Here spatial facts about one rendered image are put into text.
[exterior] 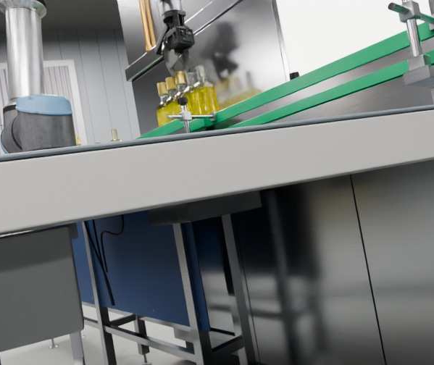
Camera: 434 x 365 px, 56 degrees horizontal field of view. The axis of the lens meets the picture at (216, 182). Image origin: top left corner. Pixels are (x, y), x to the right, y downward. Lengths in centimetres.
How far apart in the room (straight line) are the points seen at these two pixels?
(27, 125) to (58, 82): 373
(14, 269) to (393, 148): 23
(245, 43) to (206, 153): 118
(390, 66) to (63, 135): 70
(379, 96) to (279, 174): 66
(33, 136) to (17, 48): 29
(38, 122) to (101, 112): 371
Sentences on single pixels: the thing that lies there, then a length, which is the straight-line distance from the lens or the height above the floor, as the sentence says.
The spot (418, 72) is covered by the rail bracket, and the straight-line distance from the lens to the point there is 73.
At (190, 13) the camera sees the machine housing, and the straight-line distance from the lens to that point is 168.
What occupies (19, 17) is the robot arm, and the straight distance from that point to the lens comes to 122.
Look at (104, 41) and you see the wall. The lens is 494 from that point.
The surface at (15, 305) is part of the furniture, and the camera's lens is 25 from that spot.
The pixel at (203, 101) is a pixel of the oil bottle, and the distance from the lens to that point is 130.
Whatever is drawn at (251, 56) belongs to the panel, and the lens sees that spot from 136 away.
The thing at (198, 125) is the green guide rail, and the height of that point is 94.
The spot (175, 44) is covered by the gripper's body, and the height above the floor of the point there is 124.
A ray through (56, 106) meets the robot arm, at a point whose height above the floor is 97.
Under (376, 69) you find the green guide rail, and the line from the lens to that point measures 91.
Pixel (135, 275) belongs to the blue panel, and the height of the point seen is 48.
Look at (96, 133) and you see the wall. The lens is 461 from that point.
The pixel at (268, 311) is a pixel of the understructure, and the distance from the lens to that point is 149.
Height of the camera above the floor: 71
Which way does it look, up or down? 2 degrees up
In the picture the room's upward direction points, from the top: 10 degrees counter-clockwise
